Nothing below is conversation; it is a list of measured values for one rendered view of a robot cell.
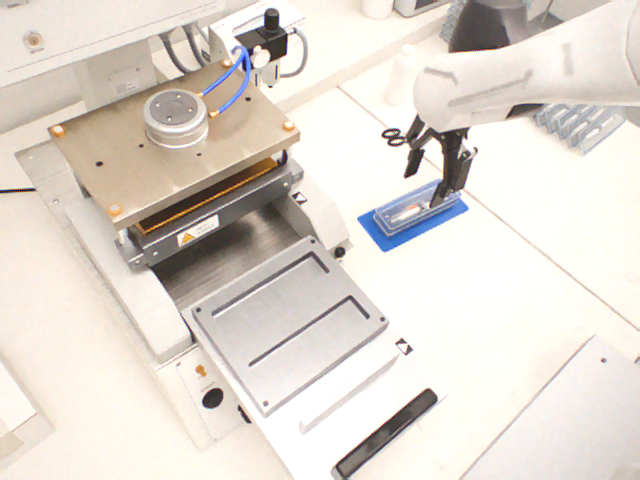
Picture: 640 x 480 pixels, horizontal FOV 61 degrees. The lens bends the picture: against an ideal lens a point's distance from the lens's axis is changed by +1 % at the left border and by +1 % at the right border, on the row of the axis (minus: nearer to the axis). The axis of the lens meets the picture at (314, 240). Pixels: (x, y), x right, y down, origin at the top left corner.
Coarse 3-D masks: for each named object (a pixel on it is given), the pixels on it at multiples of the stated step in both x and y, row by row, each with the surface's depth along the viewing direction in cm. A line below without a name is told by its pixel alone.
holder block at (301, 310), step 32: (288, 256) 75; (320, 256) 75; (224, 288) 71; (256, 288) 73; (288, 288) 74; (320, 288) 73; (352, 288) 73; (224, 320) 70; (256, 320) 69; (288, 320) 70; (320, 320) 72; (352, 320) 72; (384, 320) 71; (224, 352) 66; (256, 352) 67; (288, 352) 69; (320, 352) 69; (352, 352) 70; (256, 384) 65; (288, 384) 65
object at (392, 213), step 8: (432, 184) 112; (416, 192) 110; (424, 192) 110; (432, 192) 110; (456, 192) 111; (400, 200) 108; (408, 200) 109; (416, 200) 109; (424, 200) 109; (448, 200) 110; (384, 208) 107; (392, 208) 107; (400, 208) 107; (408, 208) 107; (416, 208) 108; (424, 208) 108; (384, 216) 106; (392, 216) 106; (400, 216) 106; (408, 216) 106; (416, 216) 107; (392, 224) 105; (400, 224) 105
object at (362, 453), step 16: (416, 400) 64; (432, 400) 64; (400, 416) 62; (416, 416) 63; (384, 432) 61; (400, 432) 62; (352, 448) 60; (368, 448) 60; (336, 464) 59; (352, 464) 59
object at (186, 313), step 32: (192, 320) 71; (384, 352) 71; (320, 384) 68; (352, 384) 64; (384, 384) 68; (416, 384) 69; (256, 416) 65; (288, 416) 65; (320, 416) 63; (352, 416) 66; (384, 416) 66; (288, 448) 63; (320, 448) 63; (384, 448) 64
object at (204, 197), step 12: (252, 168) 75; (264, 168) 75; (276, 168) 76; (228, 180) 73; (240, 180) 74; (252, 180) 74; (204, 192) 72; (216, 192) 72; (228, 192) 73; (180, 204) 70; (192, 204) 71; (204, 204) 71; (156, 216) 69; (168, 216) 69; (180, 216) 70; (144, 228) 68; (156, 228) 68
